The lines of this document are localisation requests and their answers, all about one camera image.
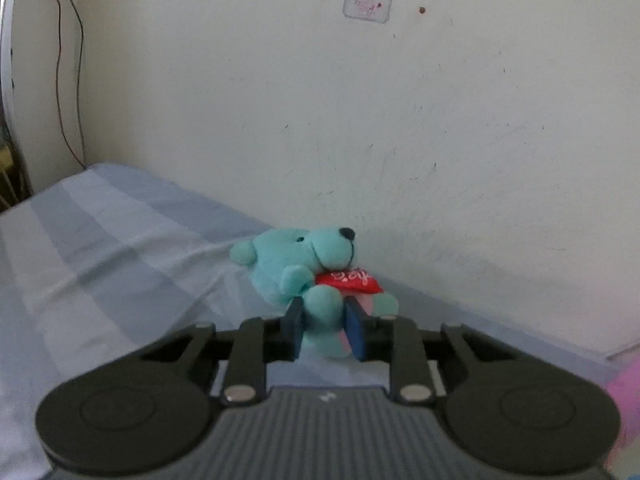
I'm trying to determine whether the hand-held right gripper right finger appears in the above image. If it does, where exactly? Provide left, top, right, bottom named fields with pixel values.
left=345, top=296, right=507, bottom=404

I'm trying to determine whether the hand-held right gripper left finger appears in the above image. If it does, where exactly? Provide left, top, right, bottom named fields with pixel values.
left=140, top=297, right=305, bottom=404

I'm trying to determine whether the teal teddy bear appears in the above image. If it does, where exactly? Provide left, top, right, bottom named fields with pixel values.
left=230, top=226, right=400, bottom=359

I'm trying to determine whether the pink package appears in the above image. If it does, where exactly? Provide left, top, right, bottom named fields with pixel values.
left=602, top=364, right=640, bottom=463

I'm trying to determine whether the small wall sticker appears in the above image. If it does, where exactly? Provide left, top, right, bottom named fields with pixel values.
left=343, top=0, right=393, bottom=24

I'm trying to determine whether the thin wall cable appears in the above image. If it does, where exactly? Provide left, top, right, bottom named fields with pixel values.
left=51, top=0, right=90, bottom=171

